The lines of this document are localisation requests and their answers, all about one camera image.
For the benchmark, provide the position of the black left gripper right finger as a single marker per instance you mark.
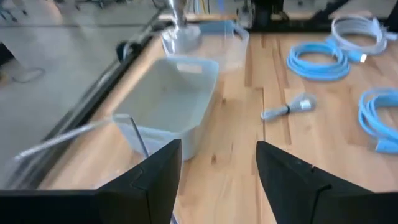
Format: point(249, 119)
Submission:
point(298, 193)

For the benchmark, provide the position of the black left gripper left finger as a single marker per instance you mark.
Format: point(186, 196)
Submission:
point(140, 193)

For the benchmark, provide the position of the clear plastic bin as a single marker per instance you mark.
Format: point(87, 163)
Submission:
point(230, 46)
point(62, 138)

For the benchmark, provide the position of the white opaque plastic bin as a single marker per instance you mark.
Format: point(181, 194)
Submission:
point(168, 99)

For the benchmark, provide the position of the silver metal pole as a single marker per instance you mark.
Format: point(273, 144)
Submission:
point(178, 12)

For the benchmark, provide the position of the black diagonal frame strut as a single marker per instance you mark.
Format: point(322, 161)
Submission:
point(331, 11)

